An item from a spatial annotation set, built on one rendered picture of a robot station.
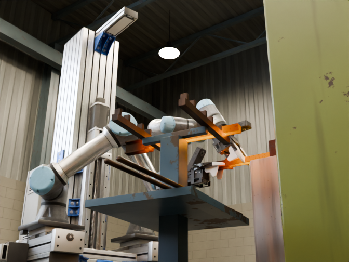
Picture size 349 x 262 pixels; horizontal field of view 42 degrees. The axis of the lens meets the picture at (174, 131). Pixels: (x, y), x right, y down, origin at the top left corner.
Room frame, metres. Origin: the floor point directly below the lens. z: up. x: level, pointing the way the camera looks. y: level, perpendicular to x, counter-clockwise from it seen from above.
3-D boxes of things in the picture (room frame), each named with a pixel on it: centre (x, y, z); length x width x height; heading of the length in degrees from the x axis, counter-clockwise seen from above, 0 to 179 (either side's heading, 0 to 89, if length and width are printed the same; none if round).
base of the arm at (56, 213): (2.08, 0.56, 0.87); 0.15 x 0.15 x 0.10
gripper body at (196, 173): (1.81, -0.09, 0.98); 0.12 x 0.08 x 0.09; 54
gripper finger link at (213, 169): (1.74, -0.16, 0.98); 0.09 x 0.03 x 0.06; 52
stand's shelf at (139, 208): (1.25, 0.00, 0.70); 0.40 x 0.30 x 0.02; 152
